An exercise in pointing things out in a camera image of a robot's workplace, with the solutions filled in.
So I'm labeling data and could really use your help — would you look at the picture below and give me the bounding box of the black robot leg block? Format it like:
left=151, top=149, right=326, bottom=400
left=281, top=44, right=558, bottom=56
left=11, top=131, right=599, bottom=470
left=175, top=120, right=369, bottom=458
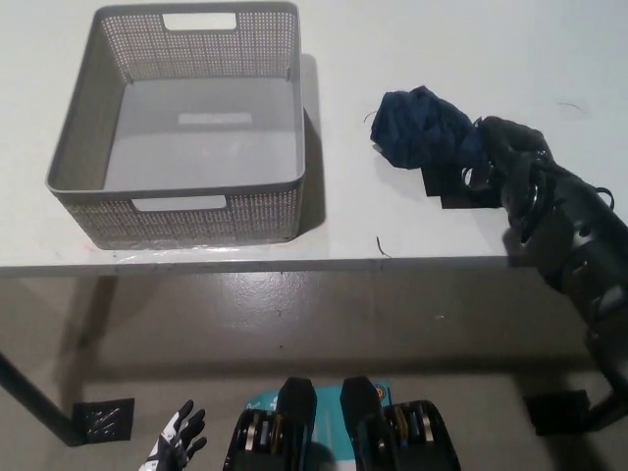
left=340, top=376, right=462, bottom=471
left=223, top=376, right=315, bottom=471

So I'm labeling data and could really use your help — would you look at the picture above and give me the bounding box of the black tape patch on table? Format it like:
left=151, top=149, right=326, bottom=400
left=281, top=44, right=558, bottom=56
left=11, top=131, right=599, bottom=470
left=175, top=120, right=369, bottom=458
left=420, top=164, right=506, bottom=211

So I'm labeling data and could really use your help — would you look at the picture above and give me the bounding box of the grey perforated plastic basket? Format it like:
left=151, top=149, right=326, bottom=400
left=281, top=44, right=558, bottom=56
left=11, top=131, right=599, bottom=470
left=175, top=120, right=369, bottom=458
left=45, top=0, right=308, bottom=251

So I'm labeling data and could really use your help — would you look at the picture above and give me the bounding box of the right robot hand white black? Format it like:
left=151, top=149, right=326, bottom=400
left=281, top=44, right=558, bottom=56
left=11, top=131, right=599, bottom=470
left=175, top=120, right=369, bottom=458
left=460, top=116, right=555, bottom=220

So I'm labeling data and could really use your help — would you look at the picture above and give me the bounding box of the black robot right leg block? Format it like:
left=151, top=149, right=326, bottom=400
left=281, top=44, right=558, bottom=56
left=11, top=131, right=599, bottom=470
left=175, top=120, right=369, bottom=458
left=340, top=376, right=462, bottom=471

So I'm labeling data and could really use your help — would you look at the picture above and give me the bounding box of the black metal table leg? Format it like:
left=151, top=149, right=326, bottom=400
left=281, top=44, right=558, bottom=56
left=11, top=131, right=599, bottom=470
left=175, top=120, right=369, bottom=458
left=0, top=350, right=82, bottom=447

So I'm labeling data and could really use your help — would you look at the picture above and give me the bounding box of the black robot left leg block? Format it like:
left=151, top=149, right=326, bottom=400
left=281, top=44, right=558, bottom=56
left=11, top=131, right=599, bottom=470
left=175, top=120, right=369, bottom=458
left=223, top=376, right=315, bottom=471

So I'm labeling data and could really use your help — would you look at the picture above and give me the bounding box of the navy blue umbrella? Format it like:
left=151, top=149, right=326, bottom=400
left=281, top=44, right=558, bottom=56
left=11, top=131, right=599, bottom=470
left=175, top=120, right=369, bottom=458
left=370, top=85, right=492, bottom=174

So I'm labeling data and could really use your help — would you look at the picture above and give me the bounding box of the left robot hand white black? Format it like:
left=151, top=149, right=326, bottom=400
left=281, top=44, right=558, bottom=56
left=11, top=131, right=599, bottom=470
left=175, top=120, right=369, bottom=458
left=138, top=399, right=208, bottom=471

